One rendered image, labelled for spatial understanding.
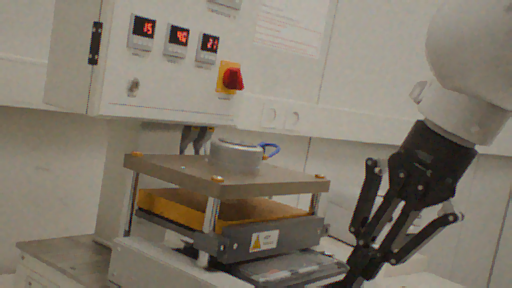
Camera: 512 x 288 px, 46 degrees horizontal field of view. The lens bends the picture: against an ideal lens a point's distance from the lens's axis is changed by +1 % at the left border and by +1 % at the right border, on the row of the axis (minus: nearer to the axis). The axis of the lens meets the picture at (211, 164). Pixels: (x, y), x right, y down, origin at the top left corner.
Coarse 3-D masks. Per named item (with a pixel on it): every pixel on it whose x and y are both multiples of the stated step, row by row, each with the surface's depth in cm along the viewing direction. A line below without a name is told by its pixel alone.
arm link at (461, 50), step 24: (456, 0) 52; (480, 0) 49; (504, 0) 48; (432, 24) 54; (456, 24) 50; (480, 24) 49; (504, 24) 47; (432, 48) 53; (456, 48) 50; (480, 48) 49; (504, 48) 48; (432, 72) 55; (456, 72) 51; (480, 72) 50; (504, 72) 50; (480, 96) 53; (504, 96) 52
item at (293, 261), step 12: (288, 252) 86; (300, 252) 87; (312, 252) 88; (240, 264) 76; (252, 264) 77; (264, 264) 78; (276, 264) 79; (288, 264) 80; (300, 264) 81; (312, 264) 82; (264, 276) 73
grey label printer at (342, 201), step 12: (336, 192) 190; (348, 192) 187; (384, 192) 193; (336, 204) 189; (348, 204) 185; (336, 216) 189; (348, 216) 185; (372, 216) 178; (396, 216) 177; (420, 216) 184; (336, 228) 189; (348, 228) 185; (384, 228) 175; (420, 228) 186; (348, 240) 185; (408, 240) 182
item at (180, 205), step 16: (144, 192) 84; (160, 192) 85; (176, 192) 87; (192, 192) 89; (144, 208) 84; (160, 208) 82; (176, 208) 80; (192, 208) 78; (224, 208) 82; (240, 208) 84; (256, 208) 86; (272, 208) 88; (288, 208) 90; (160, 224) 82; (176, 224) 80; (192, 224) 78; (224, 224) 75; (240, 224) 76
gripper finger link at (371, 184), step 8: (368, 160) 72; (368, 168) 72; (368, 176) 72; (376, 176) 72; (368, 184) 72; (376, 184) 73; (360, 192) 73; (368, 192) 72; (376, 192) 73; (360, 200) 73; (368, 200) 72; (360, 208) 73; (368, 208) 73; (352, 216) 73; (360, 216) 73; (368, 216) 74; (352, 224) 73; (360, 224) 73; (352, 232) 73
